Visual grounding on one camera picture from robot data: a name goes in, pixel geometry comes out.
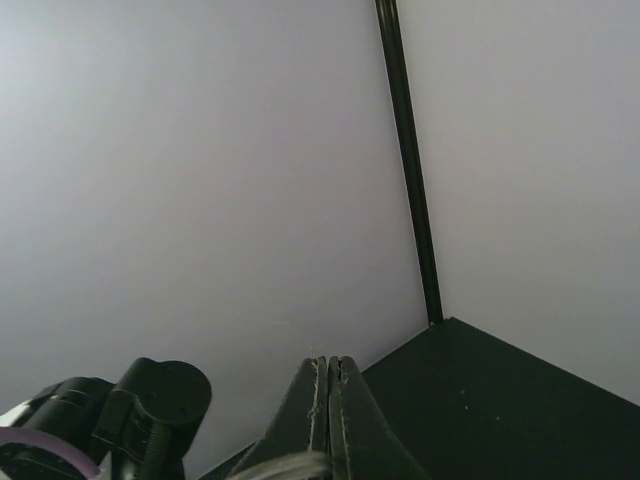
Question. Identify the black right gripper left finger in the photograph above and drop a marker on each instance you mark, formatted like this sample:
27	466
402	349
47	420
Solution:
300	423

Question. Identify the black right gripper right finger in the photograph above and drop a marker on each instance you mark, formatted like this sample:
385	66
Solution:
362	444

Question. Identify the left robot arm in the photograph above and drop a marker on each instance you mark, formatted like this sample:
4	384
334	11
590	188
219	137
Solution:
140	427

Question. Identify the black frame post right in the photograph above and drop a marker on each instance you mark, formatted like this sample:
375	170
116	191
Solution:
391	37

